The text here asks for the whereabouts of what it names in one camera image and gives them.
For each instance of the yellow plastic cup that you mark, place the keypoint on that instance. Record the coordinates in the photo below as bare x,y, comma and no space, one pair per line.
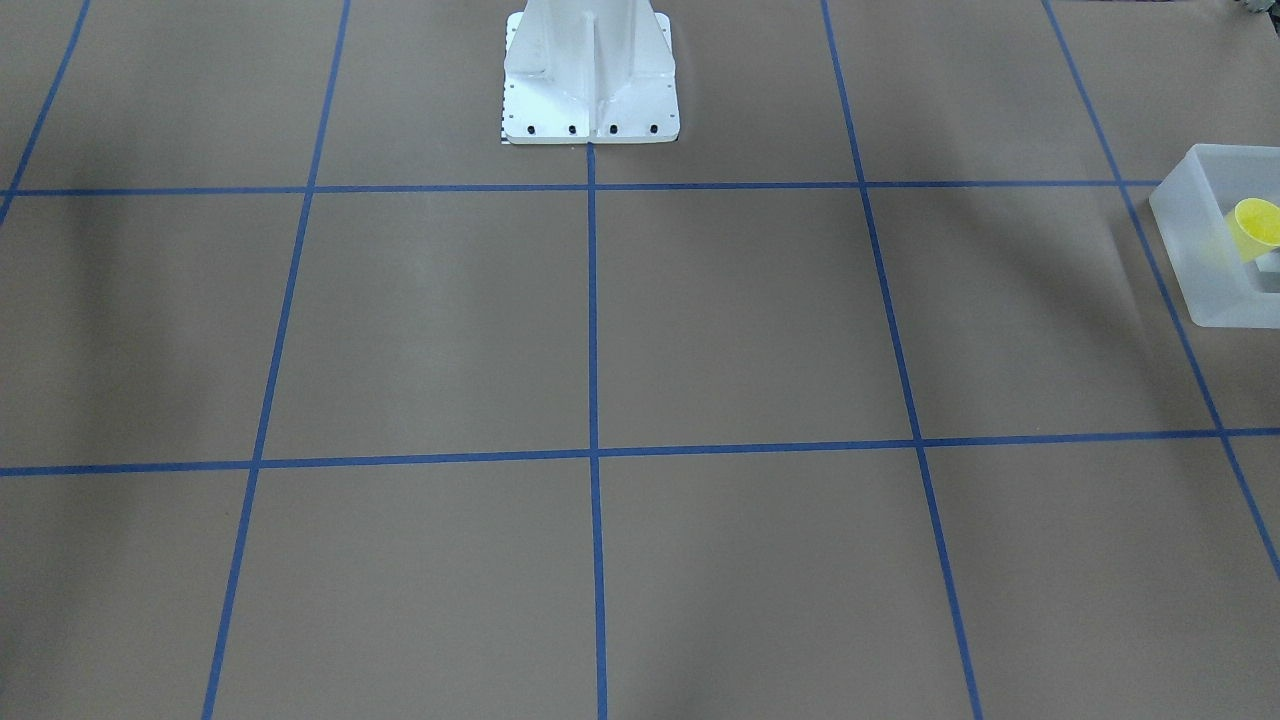
1254,228

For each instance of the pale green bowl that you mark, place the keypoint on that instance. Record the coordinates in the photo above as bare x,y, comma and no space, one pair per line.
1264,278

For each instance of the translucent white plastic bin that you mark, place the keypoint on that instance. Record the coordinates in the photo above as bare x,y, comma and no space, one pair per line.
1190,207

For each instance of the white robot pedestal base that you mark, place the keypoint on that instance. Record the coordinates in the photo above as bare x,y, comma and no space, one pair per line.
589,72

